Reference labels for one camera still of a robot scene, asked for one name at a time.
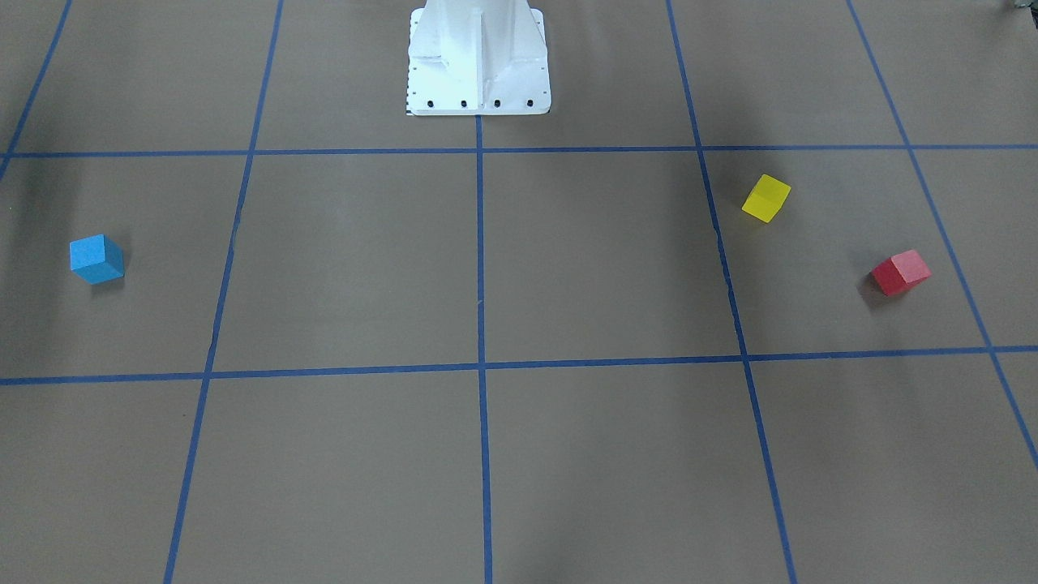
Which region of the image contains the yellow cube block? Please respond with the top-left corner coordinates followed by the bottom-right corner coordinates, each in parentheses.
top-left (741, 174), bottom-right (792, 223)

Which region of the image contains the red cube block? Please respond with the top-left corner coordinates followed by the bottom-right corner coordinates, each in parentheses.
top-left (870, 249), bottom-right (932, 297)

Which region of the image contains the blue cube block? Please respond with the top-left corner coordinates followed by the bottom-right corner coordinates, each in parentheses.
top-left (69, 234), bottom-right (125, 285)

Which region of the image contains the white metal camera stand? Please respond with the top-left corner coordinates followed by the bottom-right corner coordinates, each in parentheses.
top-left (405, 1), bottom-right (552, 116)

